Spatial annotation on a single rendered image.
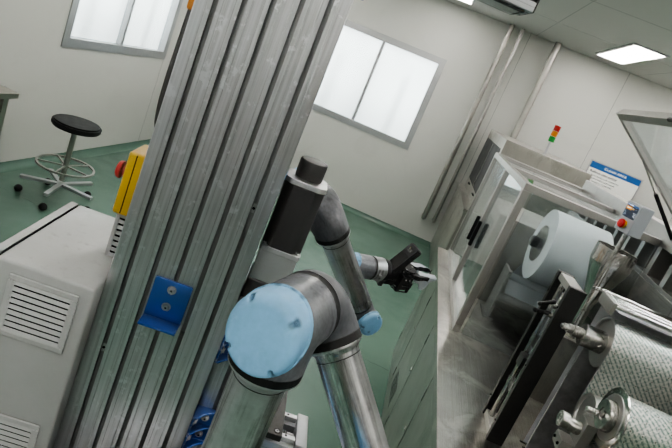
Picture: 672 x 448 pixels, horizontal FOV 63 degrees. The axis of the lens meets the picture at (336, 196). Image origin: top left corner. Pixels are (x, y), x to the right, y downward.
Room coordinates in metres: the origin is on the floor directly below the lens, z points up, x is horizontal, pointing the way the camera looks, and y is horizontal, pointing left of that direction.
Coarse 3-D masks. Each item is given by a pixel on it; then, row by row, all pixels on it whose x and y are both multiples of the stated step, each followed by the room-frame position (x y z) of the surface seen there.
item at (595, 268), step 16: (592, 272) 1.88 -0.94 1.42; (608, 272) 1.84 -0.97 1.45; (592, 288) 1.87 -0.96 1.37; (608, 288) 1.86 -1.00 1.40; (592, 304) 1.88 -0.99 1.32; (576, 320) 1.89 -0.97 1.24; (560, 352) 1.86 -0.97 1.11; (560, 368) 1.86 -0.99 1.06; (544, 384) 1.86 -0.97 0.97; (544, 400) 1.86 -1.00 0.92
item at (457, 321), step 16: (512, 160) 3.32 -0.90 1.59; (512, 176) 2.50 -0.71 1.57; (496, 192) 2.75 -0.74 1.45; (528, 192) 2.17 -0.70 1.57; (544, 192) 2.17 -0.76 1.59; (512, 208) 2.19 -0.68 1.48; (576, 208) 2.15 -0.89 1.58; (608, 208) 2.70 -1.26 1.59; (480, 224) 2.70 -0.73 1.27; (512, 224) 2.17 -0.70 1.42; (608, 224) 2.14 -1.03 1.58; (496, 240) 2.19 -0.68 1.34; (656, 240) 2.12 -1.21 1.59; (448, 256) 3.24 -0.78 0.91; (464, 256) 2.75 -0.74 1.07; (496, 256) 2.17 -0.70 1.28; (480, 272) 2.18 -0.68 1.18; (480, 288) 2.17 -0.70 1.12; (464, 304) 2.18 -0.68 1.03; (464, 320) 2.17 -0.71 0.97
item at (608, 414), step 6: (600, 402) 1.23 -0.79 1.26; (606, 402) 1.21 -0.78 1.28; (612, 402) 1.20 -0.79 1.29; (600, 408) 1.22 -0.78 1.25; (606, 408) 1.19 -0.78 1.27; (612, 408) 1.18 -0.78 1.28; (618, 408) 1.18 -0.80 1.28; (600, 414) 1.20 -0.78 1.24; (606, 414) 1.18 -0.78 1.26; (612, 414) 1.17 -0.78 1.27; (618, 414) 1.17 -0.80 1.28; (594, 420) 1.21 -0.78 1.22; (600, 420) 1.19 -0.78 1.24; (606, 420) 1.17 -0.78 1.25; (612, 420) 1.16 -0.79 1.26; (600, 426) 1.18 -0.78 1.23; (606, 426) 1.16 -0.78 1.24; (612, 426) 1.16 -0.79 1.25; (606, 432) 1.17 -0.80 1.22
